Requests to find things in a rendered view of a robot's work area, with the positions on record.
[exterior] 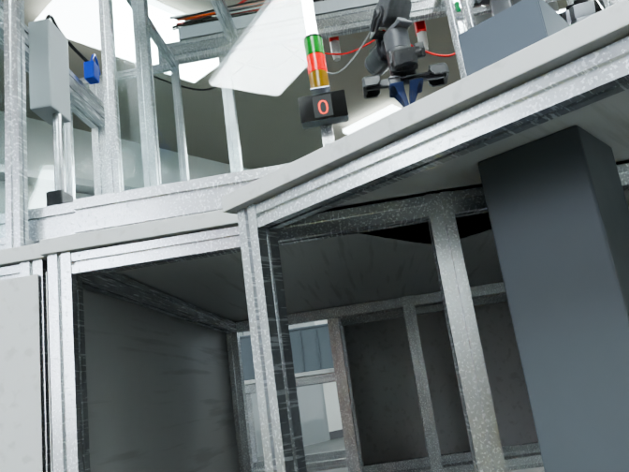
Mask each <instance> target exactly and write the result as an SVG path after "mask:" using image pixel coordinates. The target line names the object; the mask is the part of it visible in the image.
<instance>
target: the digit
mask: <svg viewBox="0 0 629 472"><path fill-rule="evenodd" d="M312 100H313V106H314V118H319V117H325V116H331V115H334V114H333V108H332V103H331V96H330V94H327V95H322V96H312Z"/></svg>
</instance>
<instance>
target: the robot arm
mask: <svg viewBox="0 0 629 472"><path fill-rule="evenodd" d="M476 1H477V2H478V3H480V4H481V3H483V4H489V5H490V11H491V16H494V15H496V14H498V13H500V12H501V11H503V10H505V9H507V8H509V7H511V6H513V5H515V4H517V3H518V2H520V1H521V0H476ZM411 7H412V3H411V0H378V3H377V6H376V7H375V9H374V12H373V19H372V23H371V28H370V31H371V35H370V39H376V44H375V45H374V46H373V47H372V48H371V49H370V54H369V55H368V56H367V57H366V59H365V63H364V65H365V67H366V69H367V70H368V71H369V72H370V73H371V74H372V76H367V77H364V78H363V79H362V91H363V96H364V98H365V99H369V98H374V97H379V95H380V94H381V92H380V89H385V88H388V90H389V97H394V98H395V99H396V100H397V101H398V102H399V103H400V104H401V105H402V107H403V108H404V107H406V106H408V105H409V102H410V104H412V103H414V102H416V99H417V94H418V93H421V92H422V88H423V82H424V81H428V83H429V86H431V87H437V86H442V85H446V84H447V79H448V74H449V70H448V65H447V64H446V63H439V64H434V65H429V69H428V72H422V73H417V71H416V69H418V64H417V62H418V60H417V59H421V58H424V57H425V56H426V52H425V47H424V44H423V41H422V42H418V43H415V45H414V47H411V43H410V38H409V34H408V28H409V27H410V26H411V25H412V23H413V22H412V21H409V19H410V12H411ZM379 27H384V28H388V30H387V31H380V30H378V29H379ZM388 69H389V73H390V77H389V78H388V79H385V80H381V81H380V76H382V75H383V74H384V73H385V72H386V71H387V70H388ZM405 84H409V102H408V99H407V96H406V93H405V90H404V86H405Z"/></svg>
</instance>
